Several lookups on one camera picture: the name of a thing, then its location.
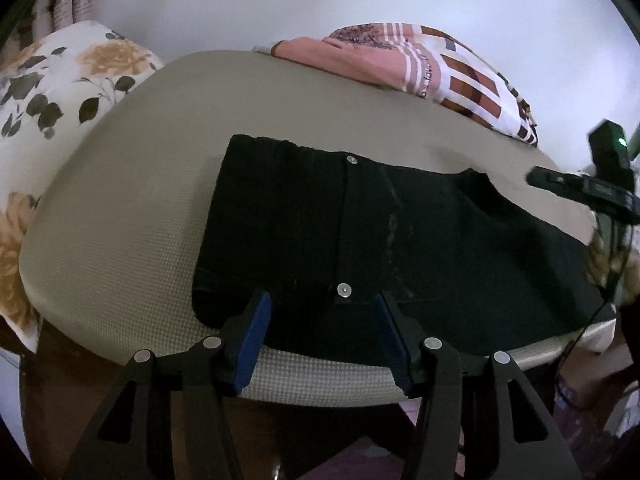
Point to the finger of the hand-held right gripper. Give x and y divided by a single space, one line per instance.
550 179

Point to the black pants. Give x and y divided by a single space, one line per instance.
300 210

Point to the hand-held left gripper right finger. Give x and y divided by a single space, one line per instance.
395 350

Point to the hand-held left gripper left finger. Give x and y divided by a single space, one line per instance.
254 342

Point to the floral pillow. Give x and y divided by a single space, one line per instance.
50 85

